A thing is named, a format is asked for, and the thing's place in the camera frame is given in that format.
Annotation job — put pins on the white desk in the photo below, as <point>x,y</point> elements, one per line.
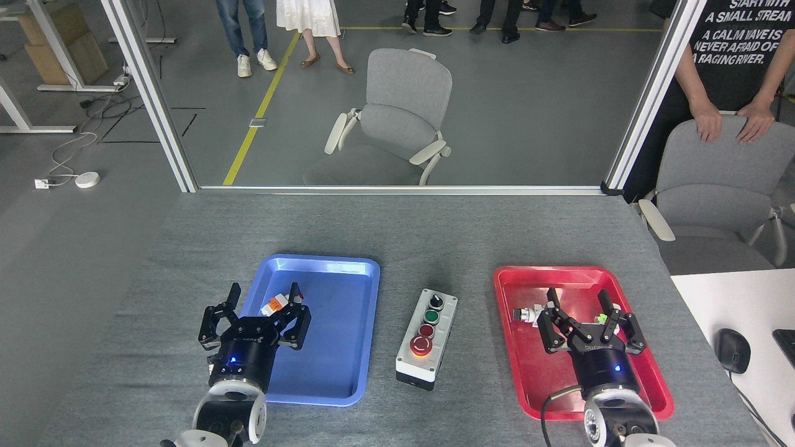
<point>714,298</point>

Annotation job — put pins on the person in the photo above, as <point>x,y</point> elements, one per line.
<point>497,18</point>
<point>310,18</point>
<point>431,18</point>
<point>559,15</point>
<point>239,31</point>
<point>733,56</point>

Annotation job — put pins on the black keyboard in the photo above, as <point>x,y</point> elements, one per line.
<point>786,344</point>

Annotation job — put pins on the black computer mouse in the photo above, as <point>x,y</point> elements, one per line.
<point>733,351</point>

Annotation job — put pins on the person's left hand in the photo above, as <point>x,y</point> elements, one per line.
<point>756,121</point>

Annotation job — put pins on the person's right hand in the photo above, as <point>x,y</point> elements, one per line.
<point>707,121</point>

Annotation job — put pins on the person's left forearm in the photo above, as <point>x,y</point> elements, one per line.
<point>776,74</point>

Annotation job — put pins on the blue plastic tray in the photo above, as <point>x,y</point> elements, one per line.
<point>329,347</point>

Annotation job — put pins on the white round floor device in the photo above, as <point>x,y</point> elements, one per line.
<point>87,179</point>

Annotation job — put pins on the cardboard box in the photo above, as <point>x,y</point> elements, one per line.
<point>68,43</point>

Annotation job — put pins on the person's right forearm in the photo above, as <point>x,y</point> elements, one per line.
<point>694,77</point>

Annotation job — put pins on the grey office chair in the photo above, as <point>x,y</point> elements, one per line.
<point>397,112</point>
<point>714,192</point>

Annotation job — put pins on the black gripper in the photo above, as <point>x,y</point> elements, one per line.
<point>243,360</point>
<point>605,369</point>

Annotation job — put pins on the silver push button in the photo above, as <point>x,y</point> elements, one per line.
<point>525,315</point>

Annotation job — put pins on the silver aluminium crossbar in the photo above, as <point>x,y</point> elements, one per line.
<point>397,189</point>

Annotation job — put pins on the silver aluminium post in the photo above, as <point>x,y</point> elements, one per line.
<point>652,99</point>
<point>152,99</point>

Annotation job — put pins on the red plastic tray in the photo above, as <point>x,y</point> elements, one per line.
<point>534,366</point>

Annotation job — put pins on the white desk frame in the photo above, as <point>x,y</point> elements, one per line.
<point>53,43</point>

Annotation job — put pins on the grey four-button control box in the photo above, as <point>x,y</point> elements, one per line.
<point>428,338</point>

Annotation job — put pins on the small white orange switch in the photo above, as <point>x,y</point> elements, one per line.
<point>275,304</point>

